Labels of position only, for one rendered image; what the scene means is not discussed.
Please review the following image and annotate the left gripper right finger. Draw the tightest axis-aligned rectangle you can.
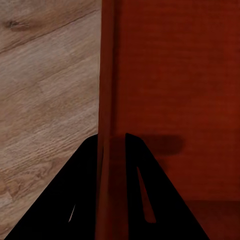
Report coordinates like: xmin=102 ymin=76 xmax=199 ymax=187
xmin=125 ymin=133 xmax=210 ymax=240

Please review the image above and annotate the storage box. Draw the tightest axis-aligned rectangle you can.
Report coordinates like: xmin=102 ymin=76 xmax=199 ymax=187
xmin=95 ymin=0 xmax=240 ymax=240

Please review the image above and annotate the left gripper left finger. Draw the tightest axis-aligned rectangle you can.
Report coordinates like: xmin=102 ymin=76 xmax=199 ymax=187
xmin=4 ymin=134 xmax=98 ymax=240

